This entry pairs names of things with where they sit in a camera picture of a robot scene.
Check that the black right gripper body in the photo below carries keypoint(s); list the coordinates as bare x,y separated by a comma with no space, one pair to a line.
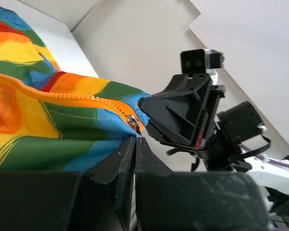
204,110

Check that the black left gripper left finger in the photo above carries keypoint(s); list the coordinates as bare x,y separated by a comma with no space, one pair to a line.
98,199

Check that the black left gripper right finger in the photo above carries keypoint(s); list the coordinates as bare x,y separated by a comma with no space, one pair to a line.
194,201

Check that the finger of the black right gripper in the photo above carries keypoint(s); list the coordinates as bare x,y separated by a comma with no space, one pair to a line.
177,126
179,100

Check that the silver zipper slider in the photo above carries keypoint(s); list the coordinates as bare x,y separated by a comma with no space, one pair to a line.
134,123

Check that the rainbow striped zip jacket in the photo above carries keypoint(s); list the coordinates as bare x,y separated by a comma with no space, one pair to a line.
54,120

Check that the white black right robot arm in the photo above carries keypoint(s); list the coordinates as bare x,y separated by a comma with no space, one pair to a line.
243,147

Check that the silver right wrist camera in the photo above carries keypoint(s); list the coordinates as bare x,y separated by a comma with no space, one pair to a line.
201,61

